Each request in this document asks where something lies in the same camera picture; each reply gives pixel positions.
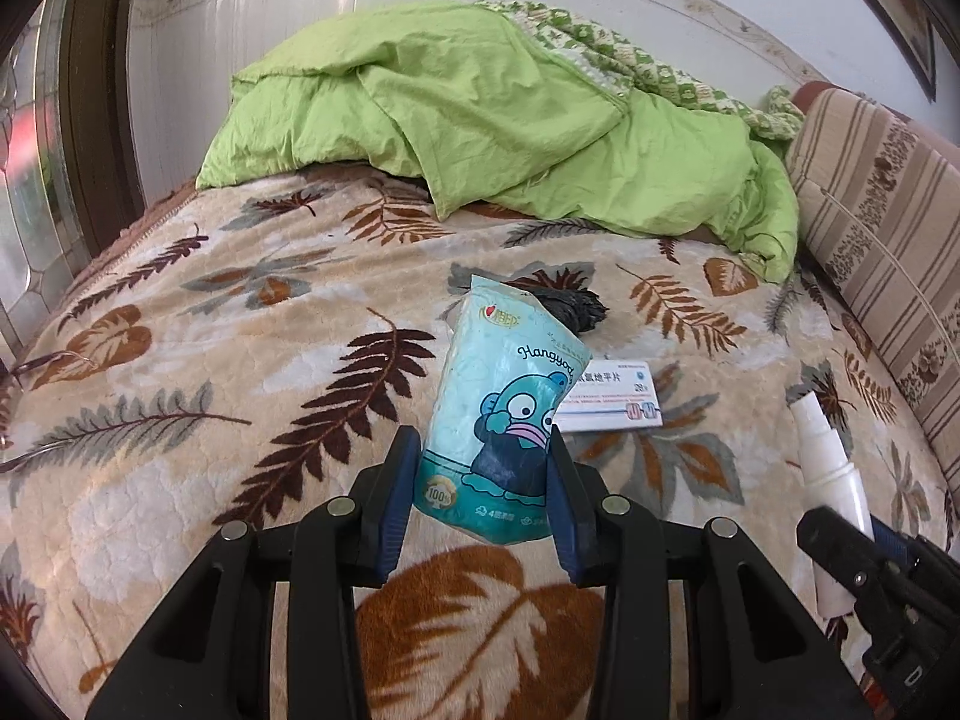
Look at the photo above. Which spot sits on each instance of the striped beige bolster cushion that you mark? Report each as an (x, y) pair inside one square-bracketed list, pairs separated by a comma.
[(878, 197)]

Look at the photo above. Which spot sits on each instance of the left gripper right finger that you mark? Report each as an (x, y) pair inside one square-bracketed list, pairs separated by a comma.
[(752, 649)]

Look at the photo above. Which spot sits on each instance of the white medicine box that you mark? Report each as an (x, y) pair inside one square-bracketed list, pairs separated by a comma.
[(611, 396)]

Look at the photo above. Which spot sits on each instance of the white spray bottle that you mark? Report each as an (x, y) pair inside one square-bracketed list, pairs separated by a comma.
[(830, 477)]

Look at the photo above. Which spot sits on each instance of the stained glass window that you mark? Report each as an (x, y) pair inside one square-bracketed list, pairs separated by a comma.
[(42, 247)]

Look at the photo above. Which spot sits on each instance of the teal cartoon tissue pack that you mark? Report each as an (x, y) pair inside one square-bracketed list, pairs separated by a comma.
[(483, 469)]

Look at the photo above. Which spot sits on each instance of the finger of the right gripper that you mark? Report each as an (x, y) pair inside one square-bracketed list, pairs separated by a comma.
[(851, 576), (900, 539)]

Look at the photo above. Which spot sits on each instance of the brown wooden window frame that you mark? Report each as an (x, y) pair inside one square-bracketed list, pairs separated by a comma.
[(99, 156)]

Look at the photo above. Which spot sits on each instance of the green quilt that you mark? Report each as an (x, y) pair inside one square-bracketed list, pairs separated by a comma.
[(526, 106)]

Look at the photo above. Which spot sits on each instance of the leaf pattern bed blanket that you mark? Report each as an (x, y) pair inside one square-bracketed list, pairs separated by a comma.
[(248, 351)]

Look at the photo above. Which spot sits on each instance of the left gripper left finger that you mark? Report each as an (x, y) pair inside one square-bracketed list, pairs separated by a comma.
[(205, 651)]

